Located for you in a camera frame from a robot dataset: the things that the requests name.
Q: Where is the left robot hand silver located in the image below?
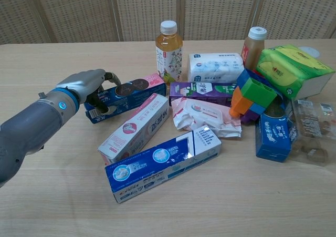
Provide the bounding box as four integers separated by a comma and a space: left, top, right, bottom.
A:
55, 68, 122, 115

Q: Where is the blue pink cookie box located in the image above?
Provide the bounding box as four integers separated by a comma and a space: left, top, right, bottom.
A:
83, 73, 167, 125

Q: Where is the white pink toothpaste box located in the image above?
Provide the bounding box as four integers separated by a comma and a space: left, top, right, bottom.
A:
97, 92, 171, 165

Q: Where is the yellow tea bottle floral label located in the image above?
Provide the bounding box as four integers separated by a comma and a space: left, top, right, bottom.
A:
155, 20, 184, 84

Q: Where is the blue white toothpaste box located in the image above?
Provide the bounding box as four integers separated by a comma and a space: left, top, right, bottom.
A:
104, 125, 223, 204

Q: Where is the woven rattan folding screen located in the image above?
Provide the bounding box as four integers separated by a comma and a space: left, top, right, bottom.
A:
0, 0, 336, 45

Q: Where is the purple green carton box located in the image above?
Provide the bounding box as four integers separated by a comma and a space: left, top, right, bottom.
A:
169, 81, 238, 107

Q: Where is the pink white wet wipes pack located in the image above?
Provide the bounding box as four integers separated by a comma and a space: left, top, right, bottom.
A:
171, 97, 243, 139

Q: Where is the white tissue pack blue print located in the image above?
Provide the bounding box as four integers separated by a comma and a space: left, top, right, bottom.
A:
187, 53, 245, 85

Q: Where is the brown juice bottle white cap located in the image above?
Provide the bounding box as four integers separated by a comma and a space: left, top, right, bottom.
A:
240, 26, 268, 71

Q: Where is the colourful building block toy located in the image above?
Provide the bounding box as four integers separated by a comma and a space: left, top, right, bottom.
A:
228, 68, 286, 125

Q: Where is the short blue cookie box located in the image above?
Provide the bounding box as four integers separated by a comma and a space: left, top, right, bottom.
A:
255, 107, 293, 163

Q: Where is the green tissue pack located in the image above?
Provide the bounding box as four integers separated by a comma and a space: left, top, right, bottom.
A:
256, 44, 336, 100

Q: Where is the white round disc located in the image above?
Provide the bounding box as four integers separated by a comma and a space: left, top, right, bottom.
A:
299, 46, 322, 59

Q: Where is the clear plastic snack package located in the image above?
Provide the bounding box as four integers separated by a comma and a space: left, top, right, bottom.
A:
285, 99, 336, 166

